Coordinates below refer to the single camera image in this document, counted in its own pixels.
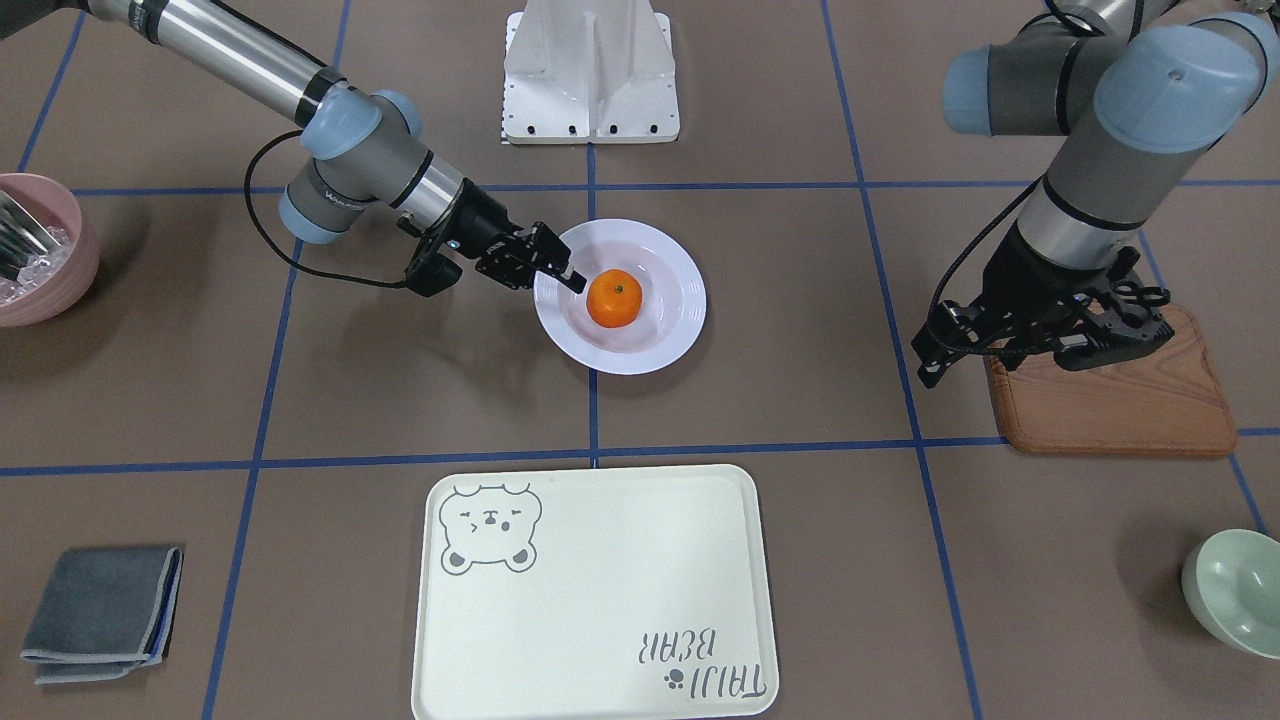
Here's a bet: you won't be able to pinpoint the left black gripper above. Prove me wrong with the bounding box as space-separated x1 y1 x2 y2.
911 225 1108 389

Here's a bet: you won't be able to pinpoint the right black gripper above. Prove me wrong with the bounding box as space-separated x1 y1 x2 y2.
445 184 588 293

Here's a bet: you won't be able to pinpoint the orange fruit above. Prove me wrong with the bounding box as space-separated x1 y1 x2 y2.
586 268 644 329

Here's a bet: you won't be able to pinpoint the white plate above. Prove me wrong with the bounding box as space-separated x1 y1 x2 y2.
532 219 708 375

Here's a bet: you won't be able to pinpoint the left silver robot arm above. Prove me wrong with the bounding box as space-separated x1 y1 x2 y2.
911 1 1277 388

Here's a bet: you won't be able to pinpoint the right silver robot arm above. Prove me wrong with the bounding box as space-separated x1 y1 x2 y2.
82 1 588 297

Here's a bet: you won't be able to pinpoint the wooden tray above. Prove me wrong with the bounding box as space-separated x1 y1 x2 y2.
986 305 1239 459

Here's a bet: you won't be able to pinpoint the cream bear tray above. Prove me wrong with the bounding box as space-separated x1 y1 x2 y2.
410 464 780 719

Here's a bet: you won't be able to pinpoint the green bowl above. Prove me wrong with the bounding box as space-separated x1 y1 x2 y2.
1180 529 1279 660

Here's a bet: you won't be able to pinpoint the clear ice cubes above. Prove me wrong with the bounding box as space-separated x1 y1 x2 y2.
1 225 76 306

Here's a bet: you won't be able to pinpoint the pink bowl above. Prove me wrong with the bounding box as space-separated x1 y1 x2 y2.
1 173 101 328

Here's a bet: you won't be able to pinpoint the metal scoop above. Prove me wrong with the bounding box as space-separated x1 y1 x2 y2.
1 190 61 282

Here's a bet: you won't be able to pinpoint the grey folded cloth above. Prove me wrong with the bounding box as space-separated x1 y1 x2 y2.
20 544 184 685

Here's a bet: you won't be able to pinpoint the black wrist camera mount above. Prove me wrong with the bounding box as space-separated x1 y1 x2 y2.
399 232 463 299

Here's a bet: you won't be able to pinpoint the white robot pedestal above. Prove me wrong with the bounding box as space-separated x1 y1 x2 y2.
500 1 681 145

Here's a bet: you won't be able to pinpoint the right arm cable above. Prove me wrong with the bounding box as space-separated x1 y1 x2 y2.
243 128 416 293

